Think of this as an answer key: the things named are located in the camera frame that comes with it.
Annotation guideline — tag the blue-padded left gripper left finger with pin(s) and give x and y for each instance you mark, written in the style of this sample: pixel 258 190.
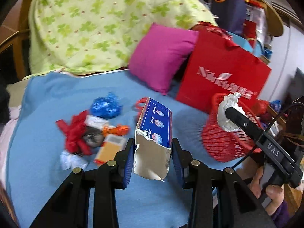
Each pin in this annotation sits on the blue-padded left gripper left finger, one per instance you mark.
pixel 129 159

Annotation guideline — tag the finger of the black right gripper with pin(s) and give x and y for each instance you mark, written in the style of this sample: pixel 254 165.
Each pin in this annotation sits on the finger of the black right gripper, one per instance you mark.
pixel 245 124

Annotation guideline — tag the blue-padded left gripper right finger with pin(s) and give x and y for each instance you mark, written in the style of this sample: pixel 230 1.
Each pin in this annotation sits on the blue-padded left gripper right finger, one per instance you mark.
pixel 177 157

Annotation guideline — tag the white tissue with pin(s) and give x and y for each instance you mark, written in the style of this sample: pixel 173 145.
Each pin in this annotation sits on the white tissue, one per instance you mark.
pixel 230 100

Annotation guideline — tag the blue and silver carton box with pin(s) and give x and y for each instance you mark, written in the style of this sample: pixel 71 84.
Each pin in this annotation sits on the blue and silver carton box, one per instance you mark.
pixel 153 137

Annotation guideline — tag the red knotted plastic bag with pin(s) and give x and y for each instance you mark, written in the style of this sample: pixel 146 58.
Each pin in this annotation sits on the red knotted plastic bag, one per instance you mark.
pixel 139 106

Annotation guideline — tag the light blue plastic bag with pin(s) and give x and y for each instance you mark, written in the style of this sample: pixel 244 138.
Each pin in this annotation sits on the light blue plastic bag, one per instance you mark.
pixel 71 161

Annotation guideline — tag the person's right hand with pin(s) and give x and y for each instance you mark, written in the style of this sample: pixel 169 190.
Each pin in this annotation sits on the person's right hand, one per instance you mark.
pixel 274 192

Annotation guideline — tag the orange and white small box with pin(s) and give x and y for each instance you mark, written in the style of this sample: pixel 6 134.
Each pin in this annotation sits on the orange and white small box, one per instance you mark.
pixel 111 145

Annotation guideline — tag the red mesh plastic basket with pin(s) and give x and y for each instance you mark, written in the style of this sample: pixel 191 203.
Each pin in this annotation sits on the red mesh plastic basket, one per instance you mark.
pixel 221 145

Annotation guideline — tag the orange snack wrapper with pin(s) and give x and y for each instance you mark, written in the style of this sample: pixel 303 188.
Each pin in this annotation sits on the orange snack wrapper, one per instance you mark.
pixel 119 130

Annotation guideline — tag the grey crumpled plastic bag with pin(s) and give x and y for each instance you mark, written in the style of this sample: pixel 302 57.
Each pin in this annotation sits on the grey crumpled plastic bag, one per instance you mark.
pixel 93 137

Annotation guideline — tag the white printed paper packet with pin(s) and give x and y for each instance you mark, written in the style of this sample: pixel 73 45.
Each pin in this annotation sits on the white printed paper packet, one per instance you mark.
pixel 96 122

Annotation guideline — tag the dark red crumpled plastic bag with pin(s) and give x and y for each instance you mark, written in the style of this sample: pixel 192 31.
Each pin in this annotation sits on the dark red crumpled plastic bag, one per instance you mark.
pixel 74 131

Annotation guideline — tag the red Nilrich paper bag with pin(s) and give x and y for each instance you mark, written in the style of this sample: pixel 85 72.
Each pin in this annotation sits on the red Nilrich paper bag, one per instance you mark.
pixel 218 65

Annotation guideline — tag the blue crumpled plastic bag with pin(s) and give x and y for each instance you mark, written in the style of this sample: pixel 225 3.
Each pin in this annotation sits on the blue crumpled plastic bag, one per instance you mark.
pixel 107 107

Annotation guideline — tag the magenta pillow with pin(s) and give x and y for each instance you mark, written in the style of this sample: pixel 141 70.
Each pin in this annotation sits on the magenta pillow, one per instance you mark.
pixel 160 54

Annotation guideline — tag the red shiny plastic bag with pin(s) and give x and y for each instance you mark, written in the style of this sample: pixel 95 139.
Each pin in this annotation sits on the red shiny plastic bag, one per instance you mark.
pixel 211 28

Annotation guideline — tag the green clover pattern quilt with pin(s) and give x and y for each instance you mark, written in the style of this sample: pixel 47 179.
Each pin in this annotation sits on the green clover pattern quilt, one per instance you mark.
pixel 90 36

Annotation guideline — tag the navy bag with orange handles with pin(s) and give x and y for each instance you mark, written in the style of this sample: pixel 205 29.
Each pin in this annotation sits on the navy bag with orange handles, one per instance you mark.
pixel 231 14

